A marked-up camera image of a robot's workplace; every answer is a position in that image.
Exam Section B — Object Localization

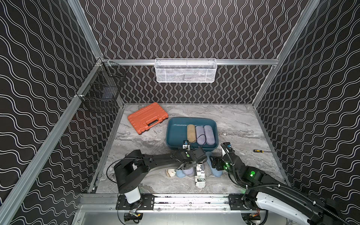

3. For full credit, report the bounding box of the lavender fabric glasses case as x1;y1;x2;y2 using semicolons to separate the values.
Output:
203;125;216;145
195;126;206;147
183;167;194;176

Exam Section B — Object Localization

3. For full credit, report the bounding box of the newspaper print glasses case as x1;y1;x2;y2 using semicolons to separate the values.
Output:
194;164;206;188

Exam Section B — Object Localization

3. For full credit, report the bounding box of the cream map print glasses case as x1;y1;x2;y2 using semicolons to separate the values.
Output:
166;169;176;178

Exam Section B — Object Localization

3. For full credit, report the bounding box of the tan fabric glasses case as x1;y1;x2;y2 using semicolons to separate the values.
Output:
187;124;197;143

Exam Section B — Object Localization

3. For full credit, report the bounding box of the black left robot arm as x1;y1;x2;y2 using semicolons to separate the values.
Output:
114;147;207;204

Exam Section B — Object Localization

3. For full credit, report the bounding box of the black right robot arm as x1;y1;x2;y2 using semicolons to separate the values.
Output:
209;145;349;225

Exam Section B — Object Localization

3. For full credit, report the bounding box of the light blue glasses case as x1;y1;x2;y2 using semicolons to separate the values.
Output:
175;170;186;178
205;151;223;177

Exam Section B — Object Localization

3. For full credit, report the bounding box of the teal plastic storage tray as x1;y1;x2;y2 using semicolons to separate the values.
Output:
166;117;219;152

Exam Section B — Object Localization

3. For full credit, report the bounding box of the orange plastic tool case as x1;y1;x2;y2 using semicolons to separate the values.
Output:
127;103;169;135

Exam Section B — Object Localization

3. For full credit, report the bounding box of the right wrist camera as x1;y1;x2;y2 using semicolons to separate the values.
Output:
220;142;234;156

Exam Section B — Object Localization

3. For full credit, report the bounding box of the yellow handled screwdriver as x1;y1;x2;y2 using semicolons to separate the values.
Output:
253;150;272;153

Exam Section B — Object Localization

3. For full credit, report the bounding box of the white wire mesh basket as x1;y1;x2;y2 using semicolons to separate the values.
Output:
154;58;218;83

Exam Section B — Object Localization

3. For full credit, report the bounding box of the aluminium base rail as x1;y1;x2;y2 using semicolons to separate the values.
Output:
75;193;296;212

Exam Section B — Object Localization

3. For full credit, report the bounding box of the black wire mesh basket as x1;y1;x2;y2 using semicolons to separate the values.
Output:
79;58;128;114

